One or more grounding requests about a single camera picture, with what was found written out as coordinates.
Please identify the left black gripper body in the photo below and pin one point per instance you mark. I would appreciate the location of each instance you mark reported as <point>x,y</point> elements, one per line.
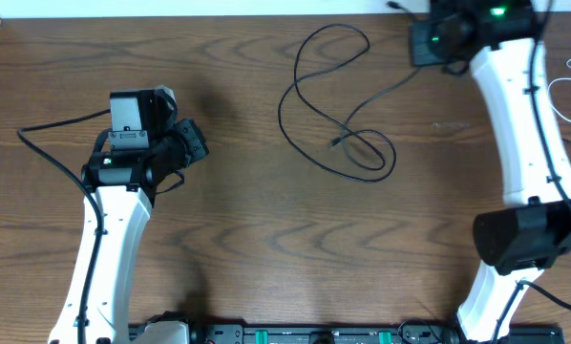
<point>192,139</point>

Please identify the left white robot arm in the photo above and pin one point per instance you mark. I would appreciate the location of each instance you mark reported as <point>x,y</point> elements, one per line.
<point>146,143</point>

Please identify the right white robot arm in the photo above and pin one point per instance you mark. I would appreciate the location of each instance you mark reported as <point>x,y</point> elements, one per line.
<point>500,44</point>

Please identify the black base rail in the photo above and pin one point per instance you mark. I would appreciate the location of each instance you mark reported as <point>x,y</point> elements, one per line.
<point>175,327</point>

